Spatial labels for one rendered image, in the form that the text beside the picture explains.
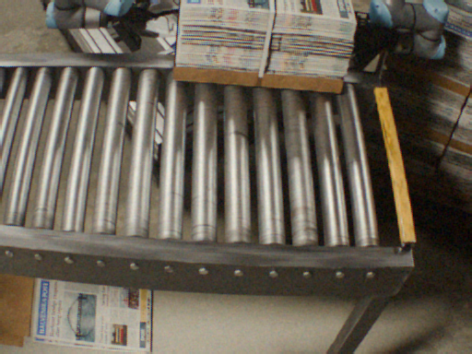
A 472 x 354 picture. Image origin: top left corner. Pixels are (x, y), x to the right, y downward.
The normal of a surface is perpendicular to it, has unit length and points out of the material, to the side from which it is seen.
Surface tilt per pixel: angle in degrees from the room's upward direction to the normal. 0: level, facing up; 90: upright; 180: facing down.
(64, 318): 0
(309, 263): 0
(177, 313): 0
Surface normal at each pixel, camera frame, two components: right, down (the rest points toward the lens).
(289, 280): 0.01, 0.79
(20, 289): 0.11, -0.61
